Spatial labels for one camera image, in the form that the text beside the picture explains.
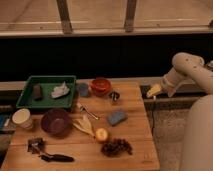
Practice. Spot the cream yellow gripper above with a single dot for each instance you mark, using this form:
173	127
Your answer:
154	90

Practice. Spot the dark grape bunch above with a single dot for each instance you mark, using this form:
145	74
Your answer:
115	147

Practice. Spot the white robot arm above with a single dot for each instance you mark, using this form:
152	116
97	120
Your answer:
184	66

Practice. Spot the orange red bowl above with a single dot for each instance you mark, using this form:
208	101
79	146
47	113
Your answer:
100	86

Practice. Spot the purple bowl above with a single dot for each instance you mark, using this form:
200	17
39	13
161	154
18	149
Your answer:
56	122

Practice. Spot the small dark metal cup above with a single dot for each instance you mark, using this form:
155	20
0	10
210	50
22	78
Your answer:
114	96

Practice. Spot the blue sponge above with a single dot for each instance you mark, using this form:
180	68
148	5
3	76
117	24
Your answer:
116	117

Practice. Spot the yellow red apple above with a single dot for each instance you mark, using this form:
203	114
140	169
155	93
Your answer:
101	135

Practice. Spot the small blue cup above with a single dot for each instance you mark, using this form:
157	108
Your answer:
83	89

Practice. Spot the metal fork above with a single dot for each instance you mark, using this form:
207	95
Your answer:
82	108

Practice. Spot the crumpled white cloth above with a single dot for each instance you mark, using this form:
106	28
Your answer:
60	91

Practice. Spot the green plastic tray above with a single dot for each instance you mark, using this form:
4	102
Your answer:
47	83

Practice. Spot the dark brown block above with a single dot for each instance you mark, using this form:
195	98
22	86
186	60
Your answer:
37	92

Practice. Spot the white paper cup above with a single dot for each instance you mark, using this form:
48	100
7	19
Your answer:
23	119

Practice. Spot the black handled metal tool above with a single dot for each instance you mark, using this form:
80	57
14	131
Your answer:
37	146

